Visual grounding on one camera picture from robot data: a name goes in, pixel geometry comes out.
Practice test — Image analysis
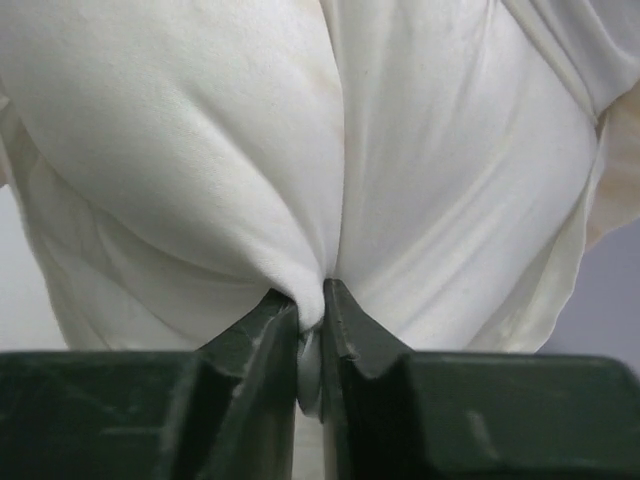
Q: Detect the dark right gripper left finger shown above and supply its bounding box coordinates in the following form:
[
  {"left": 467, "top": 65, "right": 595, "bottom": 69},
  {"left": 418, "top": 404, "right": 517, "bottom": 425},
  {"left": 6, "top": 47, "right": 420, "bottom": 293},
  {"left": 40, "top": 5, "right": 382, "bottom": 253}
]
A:
[{"left": 1, "top": 292, "right": 298, "bottom": 479}]

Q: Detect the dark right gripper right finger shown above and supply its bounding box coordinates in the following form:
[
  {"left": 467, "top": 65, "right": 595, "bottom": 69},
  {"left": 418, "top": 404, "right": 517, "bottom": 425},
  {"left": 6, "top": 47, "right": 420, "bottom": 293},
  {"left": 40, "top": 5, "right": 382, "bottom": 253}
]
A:
[{"left": 322, "top": 280, "right": 639, "bottom": 479}]

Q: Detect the white pillow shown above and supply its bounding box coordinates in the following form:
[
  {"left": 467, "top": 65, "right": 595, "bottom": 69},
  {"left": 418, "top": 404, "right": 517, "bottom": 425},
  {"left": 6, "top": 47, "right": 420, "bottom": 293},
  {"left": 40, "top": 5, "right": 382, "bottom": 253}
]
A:
[{"left": 0, "top": 0, "right": 346, "bottom": 480}]

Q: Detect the grey pillowcase with cream ruffle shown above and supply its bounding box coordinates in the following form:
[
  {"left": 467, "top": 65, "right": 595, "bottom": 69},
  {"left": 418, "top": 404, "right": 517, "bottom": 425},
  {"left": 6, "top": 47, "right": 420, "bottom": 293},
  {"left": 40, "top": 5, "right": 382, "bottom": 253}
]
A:
[{"left": 322, "top": 1, "right": 639, "bottom": 352}]

